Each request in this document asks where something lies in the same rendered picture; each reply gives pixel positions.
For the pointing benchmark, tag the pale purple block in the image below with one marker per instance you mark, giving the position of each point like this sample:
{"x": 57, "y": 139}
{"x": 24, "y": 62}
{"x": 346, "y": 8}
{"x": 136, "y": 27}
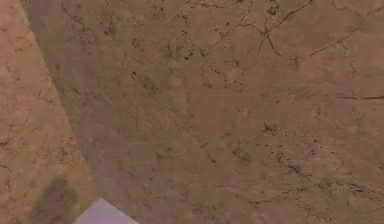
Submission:
{"x": 103, "y": 215}

